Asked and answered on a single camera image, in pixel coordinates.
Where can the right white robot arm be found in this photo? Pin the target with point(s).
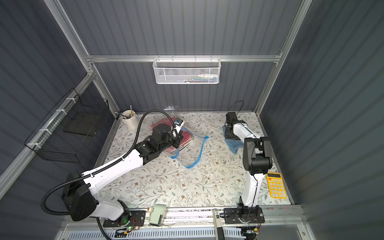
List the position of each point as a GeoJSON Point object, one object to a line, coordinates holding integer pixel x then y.
{"type": "Point", "coordinates": [257, 161]}

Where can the small green white box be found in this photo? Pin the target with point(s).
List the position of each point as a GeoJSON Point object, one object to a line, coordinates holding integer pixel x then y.
{"type": "Point", "coordinates": [157, 215]}

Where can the clear vacuum bag blue zip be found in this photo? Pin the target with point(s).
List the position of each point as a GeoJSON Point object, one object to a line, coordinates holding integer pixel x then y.
{"type": "Point", "coordinates": [190, 150]}

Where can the white cup with tools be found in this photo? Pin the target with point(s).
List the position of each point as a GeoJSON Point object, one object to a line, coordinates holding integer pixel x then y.
{"type": "Point", "coordinates": [129, 118]}

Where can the red ribbed garment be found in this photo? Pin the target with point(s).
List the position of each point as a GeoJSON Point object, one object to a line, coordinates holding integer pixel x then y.
{"type": "Point", "coordinates": [187, 137]}

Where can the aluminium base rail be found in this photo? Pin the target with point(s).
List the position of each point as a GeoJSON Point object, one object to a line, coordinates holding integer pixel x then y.
{"type": "Point", "coordinates": [282, 222]}

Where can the yellow calculator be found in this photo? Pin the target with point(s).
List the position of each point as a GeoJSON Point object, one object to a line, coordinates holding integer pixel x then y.
{"type": "Point", "coordinates": [276, 186]}

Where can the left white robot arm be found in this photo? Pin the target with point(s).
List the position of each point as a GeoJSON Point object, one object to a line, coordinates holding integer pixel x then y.
{"type": "Point", "coordinates": [82, 199]}

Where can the blue tank top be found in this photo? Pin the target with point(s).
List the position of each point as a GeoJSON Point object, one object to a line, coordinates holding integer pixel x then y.
{"type": "Point", "coordinates": [231, 140]}

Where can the black wire basket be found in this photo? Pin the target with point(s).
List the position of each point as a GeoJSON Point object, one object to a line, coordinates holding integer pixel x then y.
{"type": "Point", "coordinates": [67, 134]}

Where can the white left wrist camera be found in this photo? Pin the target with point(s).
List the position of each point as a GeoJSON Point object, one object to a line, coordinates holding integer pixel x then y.
{"type": "Point", "coordinates": [179, 124]}

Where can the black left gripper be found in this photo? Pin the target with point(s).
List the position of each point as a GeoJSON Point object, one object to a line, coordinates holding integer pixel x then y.
{"type": "Point", "coordinates": [176, 141]}

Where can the white wire basket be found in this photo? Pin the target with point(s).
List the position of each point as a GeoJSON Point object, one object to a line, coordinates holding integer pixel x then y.
{"type": "Point", "coordinates": [187, 73]}

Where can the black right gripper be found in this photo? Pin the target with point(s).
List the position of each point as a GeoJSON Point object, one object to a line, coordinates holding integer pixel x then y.
{"type": "Point", "coordinates": [229, 132]}

